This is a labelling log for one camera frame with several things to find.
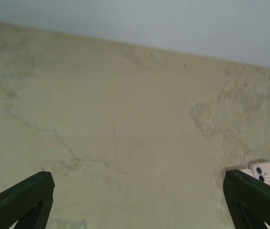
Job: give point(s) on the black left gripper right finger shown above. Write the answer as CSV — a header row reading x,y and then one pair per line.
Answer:
x,y
248,200

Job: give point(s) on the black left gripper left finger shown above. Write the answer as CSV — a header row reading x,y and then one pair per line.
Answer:
x,y
27,205

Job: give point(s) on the light pink phone case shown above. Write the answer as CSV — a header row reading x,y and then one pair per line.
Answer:
x,y
259,170

